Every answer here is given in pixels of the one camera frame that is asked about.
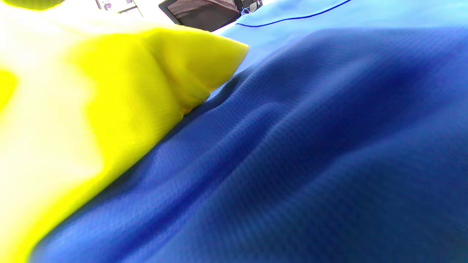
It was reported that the yellow t-shirt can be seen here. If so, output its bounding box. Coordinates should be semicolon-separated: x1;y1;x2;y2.
0;0;250;263

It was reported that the blue t-shirt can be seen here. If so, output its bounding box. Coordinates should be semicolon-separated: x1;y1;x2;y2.
29;0;468;263

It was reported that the dark framed panel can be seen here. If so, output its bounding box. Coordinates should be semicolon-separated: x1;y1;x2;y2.
158;0;242;33

